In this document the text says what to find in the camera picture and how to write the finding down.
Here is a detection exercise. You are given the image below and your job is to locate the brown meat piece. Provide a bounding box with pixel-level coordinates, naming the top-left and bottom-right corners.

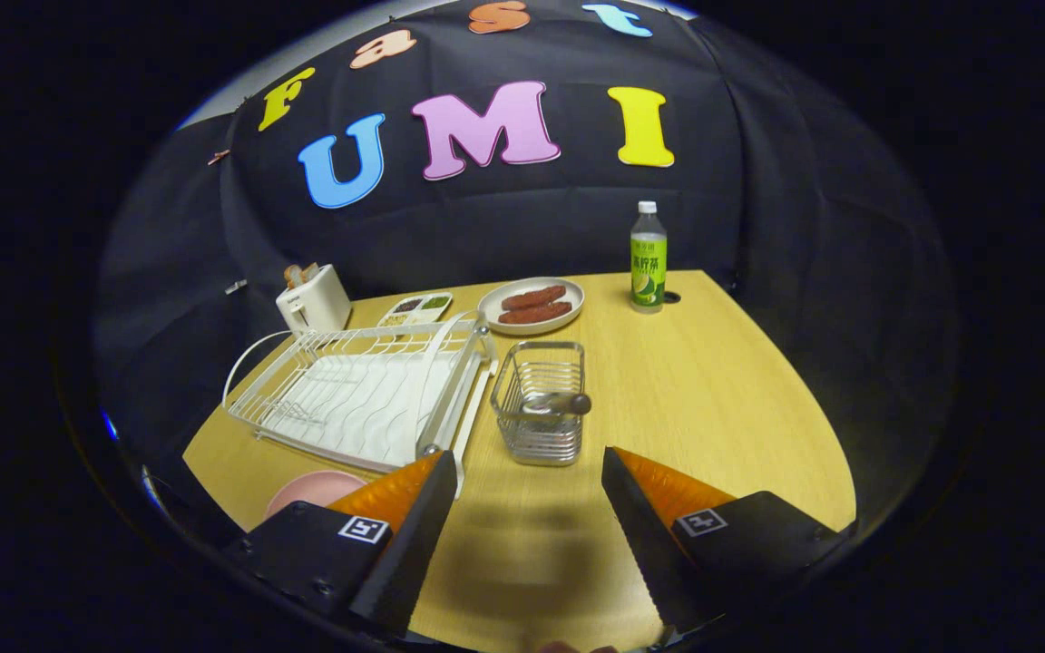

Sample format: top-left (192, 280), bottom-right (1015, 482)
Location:
top-left (498, 301), bottom-right (573, 326)
top-left (501, 285), bottom-right (568, 312)

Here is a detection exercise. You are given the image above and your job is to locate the white wire dish rack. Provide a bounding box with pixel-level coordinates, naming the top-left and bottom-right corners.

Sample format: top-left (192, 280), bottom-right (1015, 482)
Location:
top-left (223, 311), bottom-right (498, 498)

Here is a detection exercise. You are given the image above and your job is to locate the pink plate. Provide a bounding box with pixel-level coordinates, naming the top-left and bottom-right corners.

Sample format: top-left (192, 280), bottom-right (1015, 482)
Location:
top-left (264, 470), bottom-right (369, 520)

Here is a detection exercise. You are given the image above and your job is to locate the green label drink bottle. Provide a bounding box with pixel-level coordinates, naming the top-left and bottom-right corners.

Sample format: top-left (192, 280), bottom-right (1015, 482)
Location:
top-left (629, 200), bottom-right (668, 314)

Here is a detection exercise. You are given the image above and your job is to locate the silver wire basket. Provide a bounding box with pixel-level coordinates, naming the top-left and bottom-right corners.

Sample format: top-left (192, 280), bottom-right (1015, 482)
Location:
top-left (491, 341), bottom-right (586, 467)

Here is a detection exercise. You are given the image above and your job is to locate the black backdrop cloth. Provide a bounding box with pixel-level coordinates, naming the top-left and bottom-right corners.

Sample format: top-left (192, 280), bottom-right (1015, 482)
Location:
top-left (92, 0), bottom-right (959, 473)

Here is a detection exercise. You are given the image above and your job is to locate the wooden handle spoon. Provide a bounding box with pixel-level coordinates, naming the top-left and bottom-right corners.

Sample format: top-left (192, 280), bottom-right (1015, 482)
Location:
top-left (522, 393), bottom-right (592, 420)

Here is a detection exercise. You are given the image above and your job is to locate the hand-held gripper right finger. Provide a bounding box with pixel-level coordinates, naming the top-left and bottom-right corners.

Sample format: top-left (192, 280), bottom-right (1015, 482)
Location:
top-left (601, 446), bottom-right (850, 636)

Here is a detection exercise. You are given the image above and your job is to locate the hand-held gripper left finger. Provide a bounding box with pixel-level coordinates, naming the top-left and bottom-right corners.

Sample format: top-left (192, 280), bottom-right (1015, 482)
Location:
top-left (223, 451), bottom-right (458, 638)

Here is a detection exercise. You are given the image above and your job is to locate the white toaster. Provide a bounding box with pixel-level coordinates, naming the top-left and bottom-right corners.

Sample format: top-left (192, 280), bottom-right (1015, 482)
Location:
top-left (276, 264), bottom-right (352, 335)

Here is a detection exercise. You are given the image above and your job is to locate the beige plate with meat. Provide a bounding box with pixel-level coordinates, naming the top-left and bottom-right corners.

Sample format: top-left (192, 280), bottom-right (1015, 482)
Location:
top-left (478, 277), bottom-right (585, 336)

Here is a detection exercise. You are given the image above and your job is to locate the white divided condiment tray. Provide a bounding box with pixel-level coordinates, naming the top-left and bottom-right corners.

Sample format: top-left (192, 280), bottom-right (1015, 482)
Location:
top-left (377, 292), bottom-right (454, 329)

